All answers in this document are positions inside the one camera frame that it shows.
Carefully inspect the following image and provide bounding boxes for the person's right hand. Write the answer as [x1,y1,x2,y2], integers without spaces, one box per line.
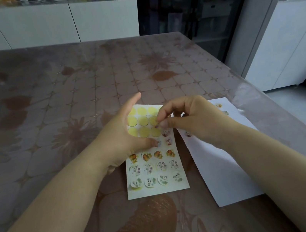
[152,88,244,160]

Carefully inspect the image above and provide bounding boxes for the person's left hand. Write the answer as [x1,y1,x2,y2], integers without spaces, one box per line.
[84,90,162,177]

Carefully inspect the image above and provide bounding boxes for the cream sticker sheet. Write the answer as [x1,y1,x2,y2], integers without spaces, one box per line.
[113,98,191,200]

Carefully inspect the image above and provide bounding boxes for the person's right forearm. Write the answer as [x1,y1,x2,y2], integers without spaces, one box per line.
[216,112,306,232]

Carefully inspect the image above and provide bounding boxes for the person's left forearm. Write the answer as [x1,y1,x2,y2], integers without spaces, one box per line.
[0,141,124,232]

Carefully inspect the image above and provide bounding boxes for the rows of picture stickers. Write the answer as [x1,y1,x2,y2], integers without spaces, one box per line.
[123,127,185,192]

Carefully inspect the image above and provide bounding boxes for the white paper sheet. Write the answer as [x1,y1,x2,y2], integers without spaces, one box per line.
[171,92,270,213]

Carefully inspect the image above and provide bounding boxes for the brown floral plastic tablecloth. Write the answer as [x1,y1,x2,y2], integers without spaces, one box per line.
[0,0,306,232]

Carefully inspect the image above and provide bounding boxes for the dark glass display cabinet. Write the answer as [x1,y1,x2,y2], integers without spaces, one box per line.
[134,0,275,75]

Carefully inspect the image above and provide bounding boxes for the white refrigerator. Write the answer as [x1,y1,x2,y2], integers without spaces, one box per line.
[214,0,306,98]

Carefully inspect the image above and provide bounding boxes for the white low cabinet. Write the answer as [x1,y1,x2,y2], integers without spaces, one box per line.
[0,0,143,60]

